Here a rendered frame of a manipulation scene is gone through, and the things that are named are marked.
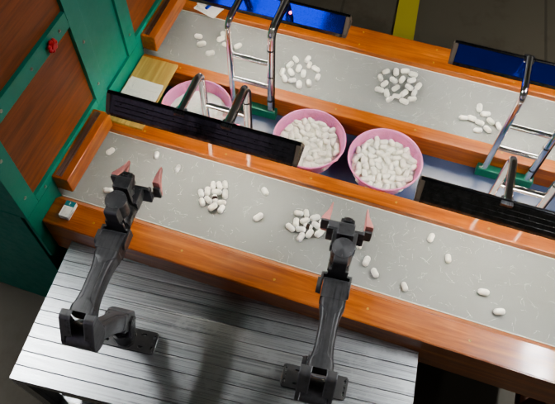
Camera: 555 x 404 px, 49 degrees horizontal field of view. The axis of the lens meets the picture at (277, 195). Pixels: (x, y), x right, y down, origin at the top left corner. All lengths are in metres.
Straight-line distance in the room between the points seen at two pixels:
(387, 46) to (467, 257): 0.94
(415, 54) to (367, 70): 0.21
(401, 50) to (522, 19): 1.61
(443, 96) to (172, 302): 1.28
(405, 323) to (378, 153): 0.65
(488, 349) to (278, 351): 0.63
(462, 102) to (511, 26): 1.57
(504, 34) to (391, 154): 1.81
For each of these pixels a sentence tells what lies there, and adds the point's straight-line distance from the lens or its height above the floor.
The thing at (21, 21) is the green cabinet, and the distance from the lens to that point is 1.84.
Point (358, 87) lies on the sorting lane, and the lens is 2.41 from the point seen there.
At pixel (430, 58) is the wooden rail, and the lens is 2.54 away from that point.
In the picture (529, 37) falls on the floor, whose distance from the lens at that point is 3.95.
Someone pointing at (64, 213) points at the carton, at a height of 0.79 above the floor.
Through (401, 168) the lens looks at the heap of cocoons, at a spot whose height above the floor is 0.73.
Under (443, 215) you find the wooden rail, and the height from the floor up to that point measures 0.76.
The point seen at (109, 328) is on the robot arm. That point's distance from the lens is 1.76.
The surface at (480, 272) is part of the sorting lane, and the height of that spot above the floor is 0.74.
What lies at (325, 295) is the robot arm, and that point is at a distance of 1.55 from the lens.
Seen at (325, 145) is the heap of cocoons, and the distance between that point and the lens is 2.24.
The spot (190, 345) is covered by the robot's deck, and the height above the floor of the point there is 0.67.
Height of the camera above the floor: 2.53
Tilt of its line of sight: 59 degrees down
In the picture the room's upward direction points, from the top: 2 degrees clockwise
